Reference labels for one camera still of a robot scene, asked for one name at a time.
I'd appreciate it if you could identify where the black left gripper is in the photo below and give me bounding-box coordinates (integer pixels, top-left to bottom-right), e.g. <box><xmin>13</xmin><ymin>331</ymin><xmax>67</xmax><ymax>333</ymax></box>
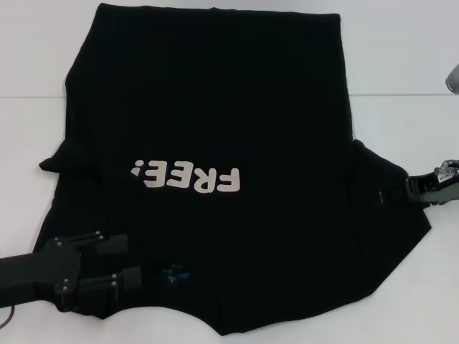
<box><xmin>0</xmin><ymin>231</ymin><xmax>143</xmax><ymax>313</ymax></box>

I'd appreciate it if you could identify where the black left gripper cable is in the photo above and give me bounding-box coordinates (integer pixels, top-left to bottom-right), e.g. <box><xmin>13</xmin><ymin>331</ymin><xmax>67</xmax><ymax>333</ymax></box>
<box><xmin>0</xmin><ymin>305</ymin><xmax>16</xmax><ymax>330</ymax></box>

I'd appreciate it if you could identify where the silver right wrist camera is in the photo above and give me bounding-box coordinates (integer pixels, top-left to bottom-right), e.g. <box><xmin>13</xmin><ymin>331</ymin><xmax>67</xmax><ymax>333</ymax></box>
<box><xmin>443</xmin><ymin>62</ymin><xmax>459</xmax><ymax>91</ymax></box>

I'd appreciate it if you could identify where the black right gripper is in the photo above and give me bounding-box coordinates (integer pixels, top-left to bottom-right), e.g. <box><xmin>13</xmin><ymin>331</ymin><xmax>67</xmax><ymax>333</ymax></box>
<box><xmin>377</xmin><ymin>167</ymin><xmax>459</xmax><ymax>209</ymax></box>

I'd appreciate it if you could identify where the grey right gripper cable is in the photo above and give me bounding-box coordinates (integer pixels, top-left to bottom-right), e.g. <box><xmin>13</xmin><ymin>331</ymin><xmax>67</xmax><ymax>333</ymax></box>
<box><xmin>432</xmin><ymin>159</ymin><xmax>459</xmax><ymax>177</ymax></box>

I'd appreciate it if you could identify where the black shirt with FREE print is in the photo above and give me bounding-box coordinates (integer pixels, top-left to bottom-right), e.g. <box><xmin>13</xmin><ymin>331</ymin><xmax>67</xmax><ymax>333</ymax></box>
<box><xmin>31</xmin><ymin>2</ymin><xmax>433</xmax><ymax>328</ymax></box>

